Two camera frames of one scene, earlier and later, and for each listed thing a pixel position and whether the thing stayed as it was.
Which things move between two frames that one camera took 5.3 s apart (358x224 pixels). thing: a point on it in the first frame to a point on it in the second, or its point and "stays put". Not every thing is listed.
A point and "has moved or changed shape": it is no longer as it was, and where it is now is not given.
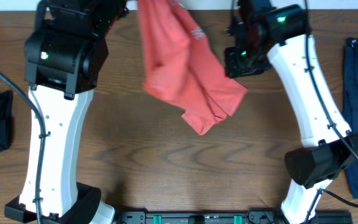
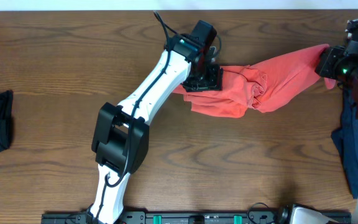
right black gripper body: (246, 61) to (337, 66)
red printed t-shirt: (181, 68) has moved or changed shape
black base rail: (227, 217) stays put
